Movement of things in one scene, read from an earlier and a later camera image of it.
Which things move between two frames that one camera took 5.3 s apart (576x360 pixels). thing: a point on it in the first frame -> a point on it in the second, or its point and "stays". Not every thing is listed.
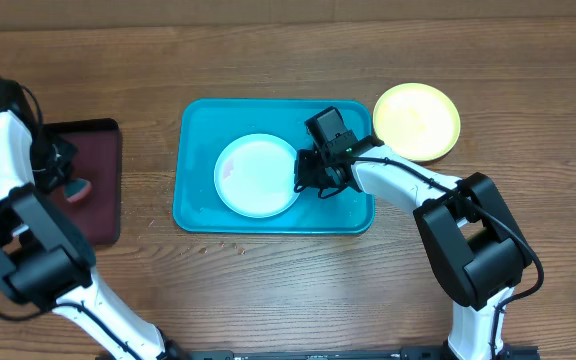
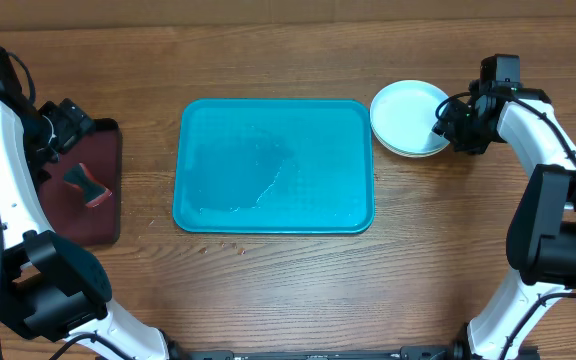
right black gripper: x=305 y=162 -> x=442 y=129
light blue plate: x=254 y=176 -> x=403 y=114
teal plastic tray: x=205 y=126 stays
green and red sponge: x=75 y=189 -> x=94 y=192
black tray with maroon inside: x=98 y=161 stays
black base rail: x=507 y=352 stays
